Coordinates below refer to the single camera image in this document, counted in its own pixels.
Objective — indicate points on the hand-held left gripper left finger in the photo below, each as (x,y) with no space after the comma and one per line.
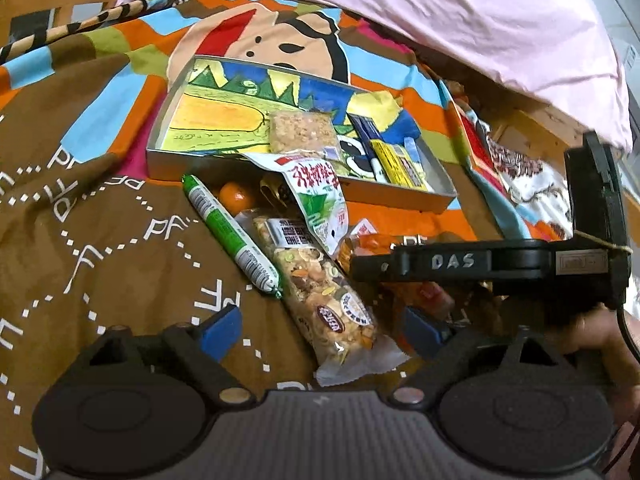
(220,330)

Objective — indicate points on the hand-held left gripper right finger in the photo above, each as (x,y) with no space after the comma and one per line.
(422,332)

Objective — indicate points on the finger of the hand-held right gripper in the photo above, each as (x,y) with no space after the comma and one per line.
(450,265)

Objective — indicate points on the orange red snack packet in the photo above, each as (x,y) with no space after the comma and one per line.
(370,245)

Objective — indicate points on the shallow box with cartoon lining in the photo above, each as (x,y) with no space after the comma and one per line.
(400,197)

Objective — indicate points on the clear mixed nut packet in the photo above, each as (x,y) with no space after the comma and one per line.
(325,305)

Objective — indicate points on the green sausage stick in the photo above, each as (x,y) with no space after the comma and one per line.
(225,225)

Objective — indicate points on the yellow snack packet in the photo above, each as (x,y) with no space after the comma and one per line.
(397,165)

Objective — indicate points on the orange tangerine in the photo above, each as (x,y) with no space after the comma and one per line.
(235,196)

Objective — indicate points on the gold foil snack wrapper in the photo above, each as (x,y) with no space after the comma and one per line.
(272,194)

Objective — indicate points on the green and white snack packet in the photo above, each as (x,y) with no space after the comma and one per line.
(315,195)

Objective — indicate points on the dark blue snack packet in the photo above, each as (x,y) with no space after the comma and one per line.
(365,132)

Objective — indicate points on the clear rice cracker packet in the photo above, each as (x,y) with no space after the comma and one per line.
(300,132)

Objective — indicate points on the person's right hand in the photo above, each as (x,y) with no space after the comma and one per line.
(600,345)

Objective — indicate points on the colourful printed blanket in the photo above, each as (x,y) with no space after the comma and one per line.
(100,185)

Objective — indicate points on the dinosaur drawing paper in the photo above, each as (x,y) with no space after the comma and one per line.
(215,120)

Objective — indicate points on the pink bed sheet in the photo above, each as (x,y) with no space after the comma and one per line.
(475,20)

